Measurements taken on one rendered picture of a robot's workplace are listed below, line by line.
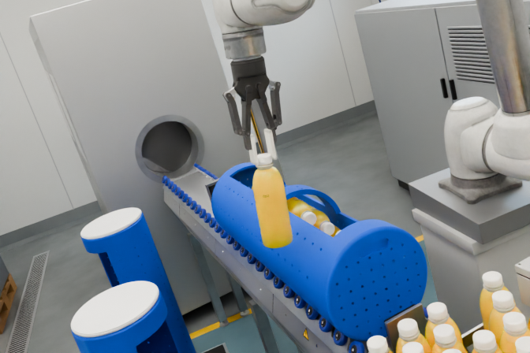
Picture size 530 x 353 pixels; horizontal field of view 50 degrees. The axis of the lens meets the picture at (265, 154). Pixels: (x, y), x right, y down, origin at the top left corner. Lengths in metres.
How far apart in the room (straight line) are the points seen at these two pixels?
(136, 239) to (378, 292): 1.38
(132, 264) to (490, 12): 1.76
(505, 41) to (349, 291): 0.69
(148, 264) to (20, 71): 3.97
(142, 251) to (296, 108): 4.33
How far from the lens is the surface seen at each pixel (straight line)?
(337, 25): 6.74
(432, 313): 1.23
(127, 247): 2.51
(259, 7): 1.05
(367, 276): 1.36
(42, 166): 6.37
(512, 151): 1.58
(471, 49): 3.23
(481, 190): 1.76
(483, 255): 1.73
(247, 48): 1.20
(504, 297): 1.25
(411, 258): 1.42
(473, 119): 1.67
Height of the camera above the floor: 1.82
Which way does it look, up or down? 16 degrees down
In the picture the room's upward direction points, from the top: 17 degrees counter-clockwise
